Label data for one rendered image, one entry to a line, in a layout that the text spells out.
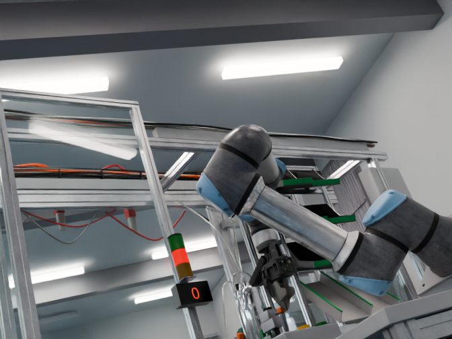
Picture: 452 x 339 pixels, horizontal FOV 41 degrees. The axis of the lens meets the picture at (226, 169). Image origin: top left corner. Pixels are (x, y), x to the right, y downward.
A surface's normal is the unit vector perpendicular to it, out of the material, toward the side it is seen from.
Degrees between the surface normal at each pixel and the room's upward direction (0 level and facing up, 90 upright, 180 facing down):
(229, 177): 106
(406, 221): 111
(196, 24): 90
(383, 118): 90
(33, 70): 180
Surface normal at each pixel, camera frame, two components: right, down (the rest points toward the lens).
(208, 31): 0.29, 0.86
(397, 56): -0.92, 0.14
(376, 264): 0.01, -0.15
